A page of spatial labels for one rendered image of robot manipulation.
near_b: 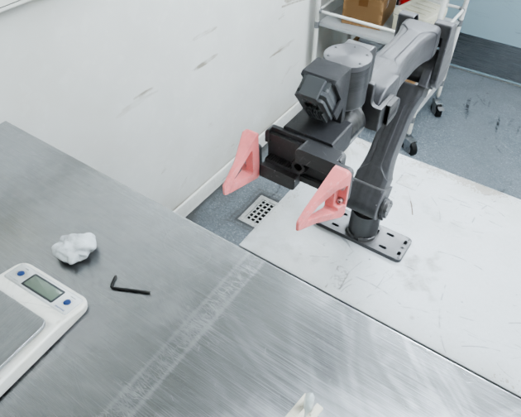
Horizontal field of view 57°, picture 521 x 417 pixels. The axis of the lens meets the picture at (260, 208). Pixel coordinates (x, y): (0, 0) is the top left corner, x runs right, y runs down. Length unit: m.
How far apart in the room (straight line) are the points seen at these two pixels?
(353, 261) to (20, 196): 0.77
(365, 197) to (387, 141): 0.11
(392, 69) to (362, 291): 0.44
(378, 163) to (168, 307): 0.48
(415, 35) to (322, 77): 0.31
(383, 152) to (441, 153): 1.94
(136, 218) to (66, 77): 0.64
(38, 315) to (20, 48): 0.80
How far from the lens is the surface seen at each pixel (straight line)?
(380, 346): 0.91
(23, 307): 0.96
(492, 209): 1.20
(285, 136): 0.57
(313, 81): 0.53
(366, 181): 0.93
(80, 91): 1.65
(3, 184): 1.30
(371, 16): 2.69
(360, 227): 1.01
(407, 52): 0.77
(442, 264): 1.05
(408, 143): 2.76
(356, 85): 0.58
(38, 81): 1.55
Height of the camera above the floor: 1.67
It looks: 45 degrees down
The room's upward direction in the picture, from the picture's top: straight up
